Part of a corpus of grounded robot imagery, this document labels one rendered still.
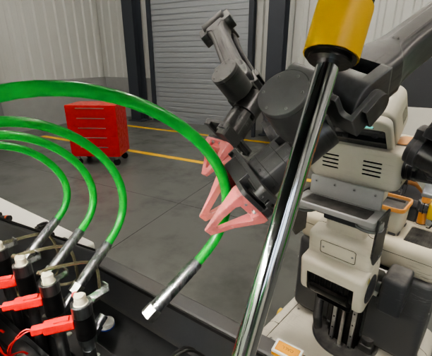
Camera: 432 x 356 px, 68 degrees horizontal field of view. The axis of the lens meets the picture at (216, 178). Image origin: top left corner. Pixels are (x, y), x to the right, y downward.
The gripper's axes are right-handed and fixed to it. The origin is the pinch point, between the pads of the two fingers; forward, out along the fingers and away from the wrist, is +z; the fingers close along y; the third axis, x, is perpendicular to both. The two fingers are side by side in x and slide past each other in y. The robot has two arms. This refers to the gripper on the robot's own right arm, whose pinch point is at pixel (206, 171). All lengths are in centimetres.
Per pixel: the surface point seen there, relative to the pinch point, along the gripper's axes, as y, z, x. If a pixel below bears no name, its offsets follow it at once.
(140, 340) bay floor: -18.8, 39.2, -8.0
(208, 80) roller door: -318, -288, -517
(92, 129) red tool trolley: -132, -35, -394
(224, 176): 13.7, 3.7, 18.7
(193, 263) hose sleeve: 8.9, 15.1, 17.8
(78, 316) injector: 13.2, 29.2, 9.1
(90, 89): 32.3, 5.9, 16.9
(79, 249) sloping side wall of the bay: -2.7, 30.0, -27.0
